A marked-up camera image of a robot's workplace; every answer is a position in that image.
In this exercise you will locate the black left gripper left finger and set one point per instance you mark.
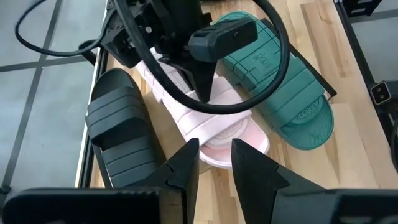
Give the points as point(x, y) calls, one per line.
point(180, 186)

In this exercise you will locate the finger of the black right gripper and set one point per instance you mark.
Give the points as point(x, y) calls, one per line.
point(200, 77)

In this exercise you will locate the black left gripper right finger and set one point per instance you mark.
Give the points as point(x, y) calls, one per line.
point(258, 186)

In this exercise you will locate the pink rubber slide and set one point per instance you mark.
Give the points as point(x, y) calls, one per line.
point(214, 127)

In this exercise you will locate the black rubber slide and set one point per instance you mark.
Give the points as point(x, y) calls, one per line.
point(118, 124)

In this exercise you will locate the green rubber slide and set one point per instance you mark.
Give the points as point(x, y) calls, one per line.
point(295, 93)

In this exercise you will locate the black table clamp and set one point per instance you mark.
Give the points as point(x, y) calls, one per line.
point(88, 53)

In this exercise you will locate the dark grey wrist camera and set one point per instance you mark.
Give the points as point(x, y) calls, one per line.
point(224, 40)

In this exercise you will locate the wooden shelf with black frame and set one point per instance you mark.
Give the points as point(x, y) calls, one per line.
point(155, 118)

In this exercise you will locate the small grey camera box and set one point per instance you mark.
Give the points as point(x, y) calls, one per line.
point(384, 91)

